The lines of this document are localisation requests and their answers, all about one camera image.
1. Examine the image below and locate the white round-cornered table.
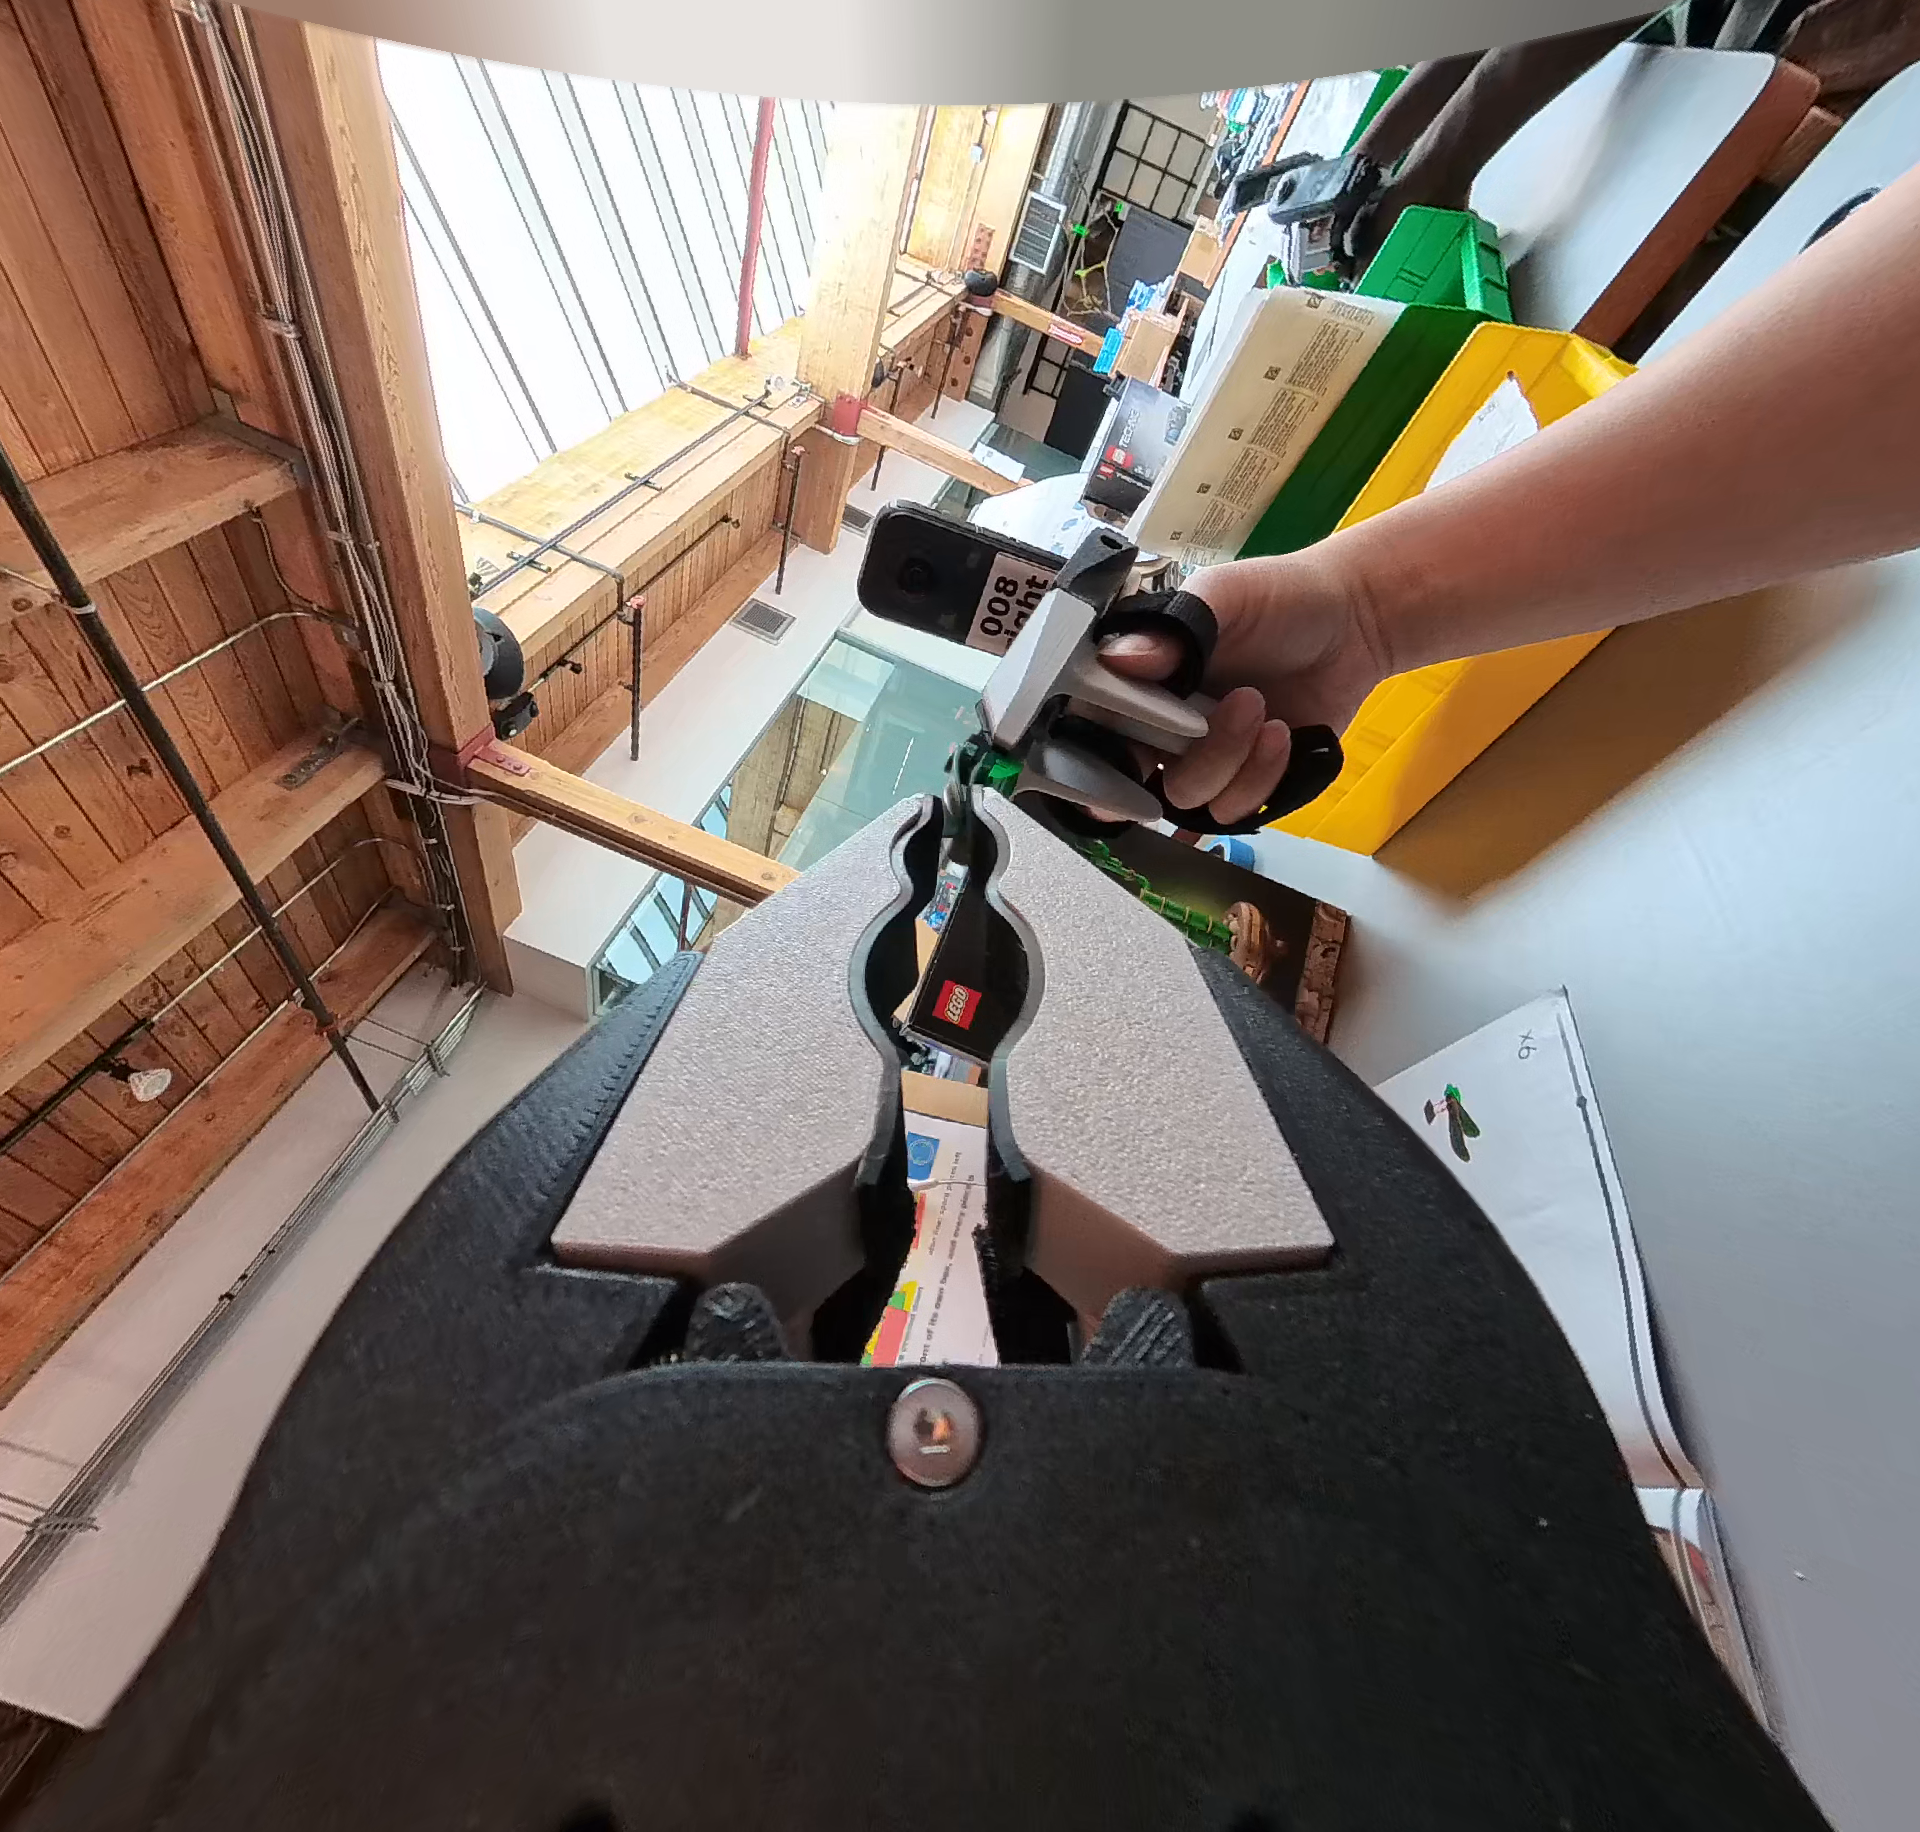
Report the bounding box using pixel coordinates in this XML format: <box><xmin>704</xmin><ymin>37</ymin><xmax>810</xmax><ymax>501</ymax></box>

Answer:
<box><xmin>1467</xmin><ymin>43</ymin><xmax>1822</xmax><ymax>338</ymax></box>

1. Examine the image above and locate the person's right hand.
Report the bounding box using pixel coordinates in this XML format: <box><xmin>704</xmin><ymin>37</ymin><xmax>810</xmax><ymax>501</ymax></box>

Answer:
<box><xmin>1098</xmin><ymin>545</ymin><xmax>1401</xmax><ymax>823</ymax></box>

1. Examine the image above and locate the yellow plastic bin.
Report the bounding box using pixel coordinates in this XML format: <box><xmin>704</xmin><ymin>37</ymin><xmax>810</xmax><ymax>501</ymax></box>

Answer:
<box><xmin>1277</xmin><ymin>324</ymin><xmax>1637</xmax><ymax>859</ymax></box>

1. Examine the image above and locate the black device on table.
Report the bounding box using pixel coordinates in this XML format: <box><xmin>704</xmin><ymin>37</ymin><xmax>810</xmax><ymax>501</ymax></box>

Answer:
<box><xmin>1229</xmin><ymin>148</ymin><xmax>1385</xmax><ymax>281</ymax></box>

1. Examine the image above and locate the black cardboard box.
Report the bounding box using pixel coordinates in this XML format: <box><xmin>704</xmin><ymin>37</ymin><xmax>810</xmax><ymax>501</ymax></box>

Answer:
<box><xmin>1082</xmin><ymin>377</ymin><xmax>1190</xmax><ymax>518</ymax></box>

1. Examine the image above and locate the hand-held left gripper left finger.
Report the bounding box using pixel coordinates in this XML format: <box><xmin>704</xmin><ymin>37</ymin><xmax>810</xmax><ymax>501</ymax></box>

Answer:
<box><xmin>547</xmin><ymin>795</ymin><xmax>919</xmax><ymax>1366</ymax></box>

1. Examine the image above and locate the dark lego box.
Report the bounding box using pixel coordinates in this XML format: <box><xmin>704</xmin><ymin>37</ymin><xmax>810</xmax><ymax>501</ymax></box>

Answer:
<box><xmin>896</xmin><ymin>826</ymin><xmax>1351</xmax><ymax>1079</ymax></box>

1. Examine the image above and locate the red pipe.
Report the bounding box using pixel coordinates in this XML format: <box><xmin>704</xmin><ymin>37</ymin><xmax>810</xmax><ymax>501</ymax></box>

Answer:
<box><xmin>734</xmin><ymin>100</ymin><xmax>778</xmax><ymax>356</ymax></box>

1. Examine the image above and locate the black ceiling speaker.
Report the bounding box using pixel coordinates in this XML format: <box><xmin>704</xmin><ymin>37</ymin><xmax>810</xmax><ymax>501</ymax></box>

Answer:
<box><xmin>470</xmin><ymin>609</ymin><xmax>540</xmax><ymax>738</ymax></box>

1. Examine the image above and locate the white paper slip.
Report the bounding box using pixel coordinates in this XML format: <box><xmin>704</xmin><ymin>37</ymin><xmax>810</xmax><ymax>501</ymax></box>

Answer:
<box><xmin>1418</xmin><ymin>377</ymin><xmax>1545</xmax><ymax>496</ymax></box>

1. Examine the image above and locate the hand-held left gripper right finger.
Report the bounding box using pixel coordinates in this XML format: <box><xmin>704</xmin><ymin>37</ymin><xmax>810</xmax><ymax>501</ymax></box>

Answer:
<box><xmin>972</xmin><ymin>792</ymin><xmax>1333</xmax><ymax>1366</ymax></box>

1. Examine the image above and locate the printed paper sheet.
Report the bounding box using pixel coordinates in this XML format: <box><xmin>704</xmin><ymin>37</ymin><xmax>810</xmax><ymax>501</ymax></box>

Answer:
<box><xmin>863</xmin><ymin>1071</ymin><xmax>1004</xmax><ymax>1366</ymax></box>

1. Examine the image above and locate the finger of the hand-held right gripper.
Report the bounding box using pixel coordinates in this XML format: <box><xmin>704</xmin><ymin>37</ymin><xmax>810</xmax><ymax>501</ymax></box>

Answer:
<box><xmin>1030</xmin><ymin>740</ymin><xmax>1168</xmax><ymax>830</ymax></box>
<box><xmin>982</xmin><ymin>586</ymin><xmax>1209</xmax><ymax>755</ymax></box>

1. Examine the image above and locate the green plastic bin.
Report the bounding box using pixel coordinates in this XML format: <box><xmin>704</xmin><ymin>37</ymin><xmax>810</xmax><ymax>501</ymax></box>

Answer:
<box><xmin>1239</xmin><ymin>204</ymin><xmax>1519</xmax><ymax>564</ymax></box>

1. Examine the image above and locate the white instruction booklet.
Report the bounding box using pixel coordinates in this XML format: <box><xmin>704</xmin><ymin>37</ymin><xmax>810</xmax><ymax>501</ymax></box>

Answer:
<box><xmin>1370</xmin><ymin>987</ymin><xmax>1771</xmax><ymax>1715</ymax></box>

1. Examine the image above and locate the person's right forearm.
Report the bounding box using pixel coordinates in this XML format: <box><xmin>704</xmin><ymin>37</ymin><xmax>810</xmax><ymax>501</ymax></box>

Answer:
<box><xmin>1347</xmin><ymin>253</ymin><xmax>1920</xmax><ymax>686</ymax></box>

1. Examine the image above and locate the green lego piece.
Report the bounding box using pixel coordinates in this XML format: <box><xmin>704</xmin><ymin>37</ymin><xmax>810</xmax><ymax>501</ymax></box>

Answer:
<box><xmin>944</xmin><ymin>740</ymin><xmax>1035</xmax><ymax>816</ymax></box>

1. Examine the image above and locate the cream printed sheet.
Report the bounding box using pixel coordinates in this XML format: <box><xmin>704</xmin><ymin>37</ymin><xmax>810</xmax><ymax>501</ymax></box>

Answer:
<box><xmin>1125</xmin><ymin>286</ymin><xmax>1407</xmax><ymax>568</ymax></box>

